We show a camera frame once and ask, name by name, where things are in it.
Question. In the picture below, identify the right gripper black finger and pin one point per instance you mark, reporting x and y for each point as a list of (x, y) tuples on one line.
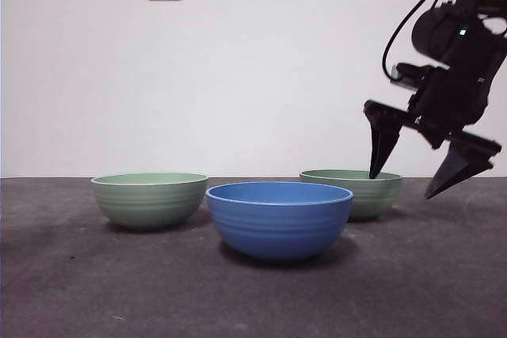
[(455, 172), (382, 140)]

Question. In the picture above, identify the green ribbed bowl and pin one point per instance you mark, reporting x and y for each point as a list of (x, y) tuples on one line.
[(376, 199), (148, 205)]

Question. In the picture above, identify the blue ribbed bowl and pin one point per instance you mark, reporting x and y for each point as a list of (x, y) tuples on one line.
[(277, 227)]

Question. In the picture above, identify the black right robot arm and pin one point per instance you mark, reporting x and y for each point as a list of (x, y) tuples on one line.
[(435, 33)]

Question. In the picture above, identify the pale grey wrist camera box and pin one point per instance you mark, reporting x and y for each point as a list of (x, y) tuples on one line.
[(412, 74)]

